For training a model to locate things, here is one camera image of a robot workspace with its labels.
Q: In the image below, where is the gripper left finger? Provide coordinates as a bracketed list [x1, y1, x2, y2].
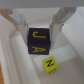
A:
[9, 7, 31, 47]

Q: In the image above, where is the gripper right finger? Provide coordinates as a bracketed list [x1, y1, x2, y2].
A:
[49, 6, 75, 44]

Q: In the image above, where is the purple block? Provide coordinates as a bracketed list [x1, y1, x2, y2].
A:
[26, 27, 53, 56]

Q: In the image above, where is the white plastic box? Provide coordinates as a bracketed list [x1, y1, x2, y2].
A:
[0, 7, 84, 84]

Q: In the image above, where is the yellow block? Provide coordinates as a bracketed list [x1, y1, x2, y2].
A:
[41, 57, 58, 74]

